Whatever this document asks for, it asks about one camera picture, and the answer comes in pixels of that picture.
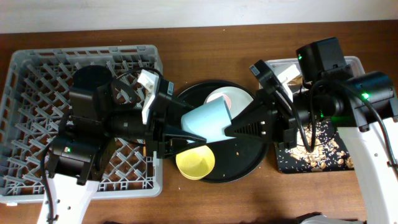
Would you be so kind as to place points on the pink plastic cup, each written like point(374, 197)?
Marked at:
point(228, 101)

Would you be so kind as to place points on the blue plastic cup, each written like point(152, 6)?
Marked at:
point(208, 121)

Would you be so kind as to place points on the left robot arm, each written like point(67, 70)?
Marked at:
point(74, 162)

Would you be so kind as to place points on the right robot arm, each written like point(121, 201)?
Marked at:
point(362, 109)

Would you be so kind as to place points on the grey plastic dishwasher rack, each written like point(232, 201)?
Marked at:
point(34, 99)

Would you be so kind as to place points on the yellow plastic bowl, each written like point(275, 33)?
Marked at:
point(196, 163)

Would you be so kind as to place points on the clear plastic bin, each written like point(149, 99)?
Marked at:
point(296, 84)

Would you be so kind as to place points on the round black serving tray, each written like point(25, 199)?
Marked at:
point(234, 158)

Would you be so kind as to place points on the peanut shell food scraps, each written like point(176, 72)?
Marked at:
point(314, 152)

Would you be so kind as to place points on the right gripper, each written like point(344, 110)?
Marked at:
point(277, 118)

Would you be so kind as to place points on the grey round plate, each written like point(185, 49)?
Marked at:
point(239, 98)

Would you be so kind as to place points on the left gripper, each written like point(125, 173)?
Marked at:
point(158, 130)

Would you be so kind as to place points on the black rectangular tray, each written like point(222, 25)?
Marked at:
point(323, 158)

